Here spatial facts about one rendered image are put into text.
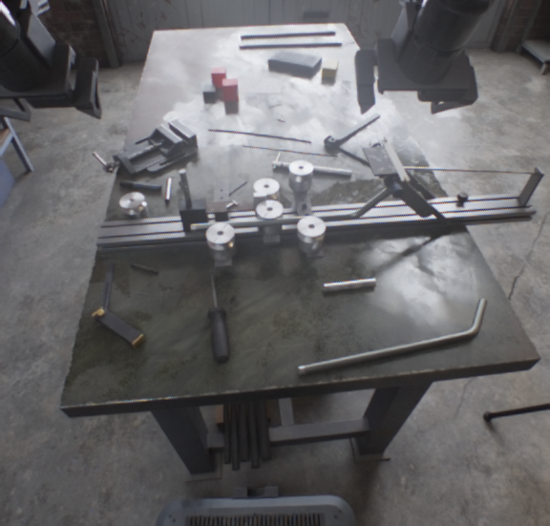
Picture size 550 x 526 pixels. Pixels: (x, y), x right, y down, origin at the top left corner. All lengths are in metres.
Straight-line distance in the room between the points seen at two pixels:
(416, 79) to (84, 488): 1.51
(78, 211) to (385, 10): 2.92
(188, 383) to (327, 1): 3.49
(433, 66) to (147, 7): 3.43
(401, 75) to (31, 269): 1.98
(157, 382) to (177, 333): 0.09
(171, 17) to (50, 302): 2.55
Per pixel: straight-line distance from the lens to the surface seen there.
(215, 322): 0.69
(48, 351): 1.91
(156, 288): 0.78
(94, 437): 1.68
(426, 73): 0.49
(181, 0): 3.77
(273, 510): 1.24
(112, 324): 0.75
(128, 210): 0.90
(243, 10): 3.78
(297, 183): 0.86
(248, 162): 1.03
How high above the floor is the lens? 1.48
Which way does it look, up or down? 48 degrees down
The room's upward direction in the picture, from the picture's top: straight up
